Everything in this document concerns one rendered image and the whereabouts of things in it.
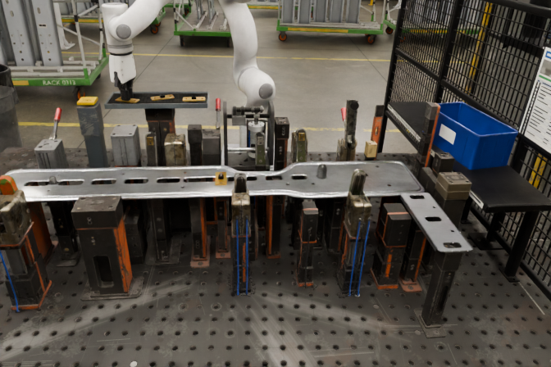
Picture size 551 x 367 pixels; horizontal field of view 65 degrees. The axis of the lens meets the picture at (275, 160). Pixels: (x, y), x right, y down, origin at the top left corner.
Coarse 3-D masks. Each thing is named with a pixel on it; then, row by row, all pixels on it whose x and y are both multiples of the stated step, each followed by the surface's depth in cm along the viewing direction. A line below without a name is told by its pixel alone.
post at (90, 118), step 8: (96, 104) 161; (80, 112) 158; (88, 112) 158; (96, 112) 159; (80, 120) 160; (88, 120) 160; (96, 120) 160; (80, 128) 161; (88, 128) 161; (96, 128) 162; (88, 136) 163; (96, 136) 164; (88, 144) 165; (96, 144) 165; (104, 144) 170; (88, 152) 166; (96, 152) 167; (104, 152) 170; (96, 160) 168; (104, 160) 170
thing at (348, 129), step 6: (348, 102) 151; (354, 102) 149; (348, 108) 152; (354, 108) 149; (348, 114) 153; (354, 114) 153; (348, 120) 154; (354, 120) 154; (348, 126) 155; (354, 126) 154; (348, 132) 156; (354, 132) 155; (354, 138) 156; (354, 144) 157
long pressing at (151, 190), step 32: (32, 192) 132; (64, 192) 133; (96, 192) 133; (128, 192) 134; (160, 192) 134; (192, 192) 135; (224, 192) 136; (256, 192) 137; (288, 192) 137; (320, 192) 137; (384, 192) 139; (416, 192) 140
